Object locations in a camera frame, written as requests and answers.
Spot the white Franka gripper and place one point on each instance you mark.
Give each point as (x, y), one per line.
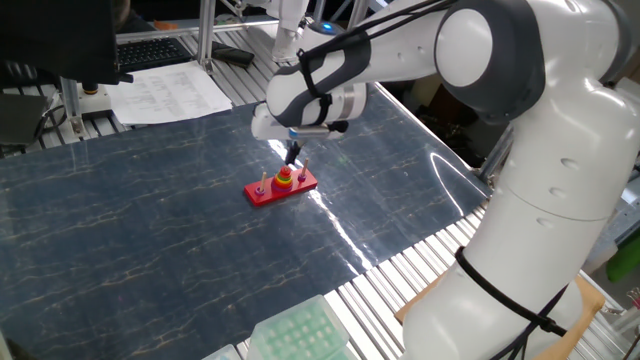
(265, 130)

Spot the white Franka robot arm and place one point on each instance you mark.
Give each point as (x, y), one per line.
(550, 150)

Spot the white slender robot link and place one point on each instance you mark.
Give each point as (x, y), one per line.
(290, 30)

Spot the red Hanoi base with pegs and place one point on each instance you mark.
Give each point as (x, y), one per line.
(265, 197)

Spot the black phone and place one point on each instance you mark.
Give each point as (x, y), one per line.
(232, 54)

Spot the printed white paper sheet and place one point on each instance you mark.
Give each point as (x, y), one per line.
(165, 92)

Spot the dark blue marble mat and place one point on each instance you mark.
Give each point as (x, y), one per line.
(150, 250)

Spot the black keyboard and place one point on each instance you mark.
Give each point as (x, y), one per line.
(150, 52)

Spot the small orange object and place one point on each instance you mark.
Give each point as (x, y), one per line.
(165, 25)

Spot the green pipette tip box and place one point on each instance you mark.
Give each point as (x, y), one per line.
(300, 335)

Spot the white monitor stand base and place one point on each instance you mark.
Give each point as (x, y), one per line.
(92, 102)

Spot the black monitor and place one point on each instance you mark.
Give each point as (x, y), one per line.
(55, 35)

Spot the dark grey box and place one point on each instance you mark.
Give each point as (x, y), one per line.
(20, 117)

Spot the green plastic object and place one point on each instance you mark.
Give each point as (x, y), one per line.
(627, 260)

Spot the aluminium frame post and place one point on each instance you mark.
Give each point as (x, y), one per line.
(206, 35)

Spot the aluminium frame bar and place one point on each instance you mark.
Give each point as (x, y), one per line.
(165, 31)

